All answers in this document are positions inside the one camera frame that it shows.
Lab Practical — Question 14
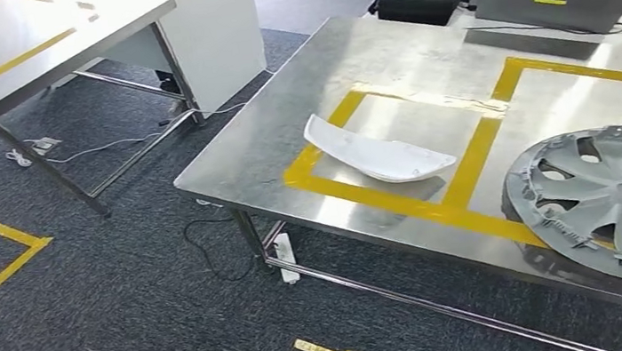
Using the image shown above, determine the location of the stainless steel workbench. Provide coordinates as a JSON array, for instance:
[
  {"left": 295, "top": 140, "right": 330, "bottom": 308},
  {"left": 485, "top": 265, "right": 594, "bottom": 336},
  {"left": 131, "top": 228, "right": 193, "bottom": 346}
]
[
  {"left": 155, "top": 0, "right": 622, "bottom": 351},
  {"left": 0, "top": 0, "right": 215, "bottom": 233}
]

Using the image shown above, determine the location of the white curved plastic part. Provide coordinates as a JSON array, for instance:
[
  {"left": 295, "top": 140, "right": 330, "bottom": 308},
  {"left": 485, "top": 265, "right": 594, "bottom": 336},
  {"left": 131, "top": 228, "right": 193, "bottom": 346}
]
[{"left": 301, "top": 96, "right": 460, "bottom": 195}]

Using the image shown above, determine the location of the white cabinet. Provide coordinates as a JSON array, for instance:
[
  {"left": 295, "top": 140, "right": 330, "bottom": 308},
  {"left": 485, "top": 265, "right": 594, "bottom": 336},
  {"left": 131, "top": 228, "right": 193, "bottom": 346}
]
[{"left": 37, "top": 0, "right": 275, "bottom": 137}]

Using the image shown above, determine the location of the white power adapter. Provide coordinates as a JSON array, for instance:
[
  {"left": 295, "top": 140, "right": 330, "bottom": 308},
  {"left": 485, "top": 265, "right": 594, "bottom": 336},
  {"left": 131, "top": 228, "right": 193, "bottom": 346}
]
[{"left": 28, "top": 134, "right": 65, "bottom": 157}]

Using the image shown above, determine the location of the white power strip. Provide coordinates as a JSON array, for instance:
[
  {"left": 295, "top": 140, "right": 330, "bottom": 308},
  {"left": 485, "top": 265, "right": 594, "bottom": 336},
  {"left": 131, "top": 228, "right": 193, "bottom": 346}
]
[{"left": 272, "top": 230, "right": 303, "bottom": 287}]

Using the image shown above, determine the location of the black floor cable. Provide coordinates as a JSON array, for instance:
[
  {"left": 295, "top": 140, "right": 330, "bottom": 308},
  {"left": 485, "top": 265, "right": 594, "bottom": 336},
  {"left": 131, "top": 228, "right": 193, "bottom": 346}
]
[{"left": 180, "top": 210, "right": 268, "bottom": 289}]

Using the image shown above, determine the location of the white floor cable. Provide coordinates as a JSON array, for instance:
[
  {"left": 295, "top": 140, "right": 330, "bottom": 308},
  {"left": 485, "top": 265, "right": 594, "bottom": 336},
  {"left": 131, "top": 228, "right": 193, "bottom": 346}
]
[{"left": 1, "top": 101, "right": 253, "bottom": 172}]

